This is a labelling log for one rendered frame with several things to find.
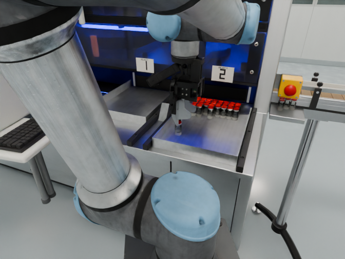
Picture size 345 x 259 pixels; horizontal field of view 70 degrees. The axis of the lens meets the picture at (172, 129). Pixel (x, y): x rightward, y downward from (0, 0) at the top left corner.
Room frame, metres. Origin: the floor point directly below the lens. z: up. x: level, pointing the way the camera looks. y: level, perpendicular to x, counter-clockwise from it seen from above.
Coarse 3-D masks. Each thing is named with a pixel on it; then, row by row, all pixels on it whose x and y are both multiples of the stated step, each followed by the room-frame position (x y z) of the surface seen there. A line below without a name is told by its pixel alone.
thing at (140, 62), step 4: (136, 60) 1.08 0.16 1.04; (140, 60) 1.07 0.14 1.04; (144, 60) 1.06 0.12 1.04; (148, 60) 1.05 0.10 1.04; (152, 60) 1.05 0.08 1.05; (140, 64) 1.07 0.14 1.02; (144, 64) 1.06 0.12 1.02; (148, 64) 1.05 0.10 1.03; (152, 64) 1.05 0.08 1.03; (140, 68) 1.07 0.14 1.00; (144, 68) 1.06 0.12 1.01; (148, 68) 1.05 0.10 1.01; (152, 68) 1.05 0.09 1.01; (152, 72) 1.05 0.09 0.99
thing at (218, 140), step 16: (160, 128) 0.69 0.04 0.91; (192, 128) 0.75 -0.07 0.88; (208, 128) 0.75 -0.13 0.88; (224, 128) 0.75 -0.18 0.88; (240, 128) 0.75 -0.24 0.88; (160, 144) 0.63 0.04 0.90; (176, 144) 0.61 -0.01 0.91; (192, 144) 0.65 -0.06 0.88; (208, 144) 0.65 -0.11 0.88; (224, 144) 0.65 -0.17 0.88; (240, 144) 0.60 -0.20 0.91; (224, 160) 0.55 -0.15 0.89
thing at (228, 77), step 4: (212, 68) 0.95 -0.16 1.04; (216, 68) 0.94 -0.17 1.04; (220, 68) 0.94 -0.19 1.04; (224, 68) 0.93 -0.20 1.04; (228, 68) 0.93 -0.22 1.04; (232, 68) 0.92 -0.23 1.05; (212, 72) 0.95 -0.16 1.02; (216, 72) 0.94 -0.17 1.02; (220, 72) 0.94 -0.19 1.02; (228, 72) 0.93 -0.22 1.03; (232, 72) 0.92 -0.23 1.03; (212, 76) 0.95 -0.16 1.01; (216, 76) 0.94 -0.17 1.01; (224, 76) 0.93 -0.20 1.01; (228, 76) 0.93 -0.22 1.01; (232, 76) 0.92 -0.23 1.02; (216, 80) 0.94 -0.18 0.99; (220, 80) 0.94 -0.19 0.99; (224, 80) 0.93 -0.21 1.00; (228, 80) 0.93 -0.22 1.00; (232, 80) 0.92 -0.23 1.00
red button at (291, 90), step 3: (285, 87) 0.83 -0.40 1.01; (288, 87) 0.82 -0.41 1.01; (291, 87) 0.81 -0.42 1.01; (294, 87) 0.81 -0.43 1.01; (285, 90) 0.82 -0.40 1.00; (288, 90) 0.81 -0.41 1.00; (291, 90) 0.81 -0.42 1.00; (294, 90) 0.81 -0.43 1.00; (285, 93) 0.82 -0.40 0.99; (288, 93) 0.81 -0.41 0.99; (291, 93) 0.81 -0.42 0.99; (294, 93) 0.81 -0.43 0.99
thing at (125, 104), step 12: (108, 96) 1.00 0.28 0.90; (120, 96) 1.05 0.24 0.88; (132, 96) 1.05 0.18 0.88; (144, 96) 1.05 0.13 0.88; (156, 96) 1.05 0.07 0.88; (168, 96) 0.97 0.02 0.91; (108, 108) 0.91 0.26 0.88; (120, 108) 0.91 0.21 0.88; (132, 108) 0.91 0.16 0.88; (144, 108) 0.91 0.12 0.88; (156, 108) 0.86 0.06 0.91; (120, 120) 0.81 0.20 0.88; (132, 120) 0.79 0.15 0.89; (144, 120) 0.77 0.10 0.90
